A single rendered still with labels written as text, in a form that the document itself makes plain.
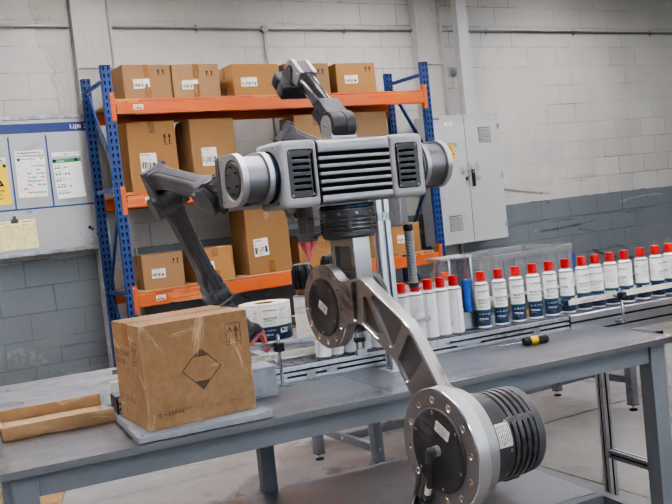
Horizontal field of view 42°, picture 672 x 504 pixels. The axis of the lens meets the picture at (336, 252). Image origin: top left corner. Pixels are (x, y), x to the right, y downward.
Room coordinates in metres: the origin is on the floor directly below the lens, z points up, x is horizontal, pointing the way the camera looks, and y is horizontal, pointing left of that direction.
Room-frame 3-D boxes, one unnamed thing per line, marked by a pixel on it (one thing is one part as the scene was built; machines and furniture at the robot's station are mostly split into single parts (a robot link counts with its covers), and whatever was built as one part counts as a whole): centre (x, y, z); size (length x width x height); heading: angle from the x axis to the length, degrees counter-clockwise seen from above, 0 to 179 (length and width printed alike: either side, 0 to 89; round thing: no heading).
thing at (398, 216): (2.85, -0.19, 1.38); 0.17 x 0.10 x 0.19; 169
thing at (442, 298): (3.02, -0.35, 0.98); 0.05 x 0.05 x 0.20
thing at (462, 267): (3.14, -0.41, 1.01); 0.14 x 0.13 x 0.26; 114
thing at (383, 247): (2.77, -0.15, 1.16); 0.04 x 0.04 x 0.67; 24
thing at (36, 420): (2.49, 0.86, 0.85); 0.30 x 0.26 x 0.04; 114
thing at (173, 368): (2.35, 0.45, 0.99); 0.30 x 0.24 x 0.27; 120
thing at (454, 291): (3.04, -0.40, 0.98); 0.05 x 0.05 x 0.20
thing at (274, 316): (3.36, 0.30, 0.95); 0.20 x 0.20 x 0.14
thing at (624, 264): (3.34, -1.10, 0.98); 0.05 x 0.05 x 0.20
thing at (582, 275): (3.26, -0.92, 0.98); 0.05 x 0.05 x 0.20
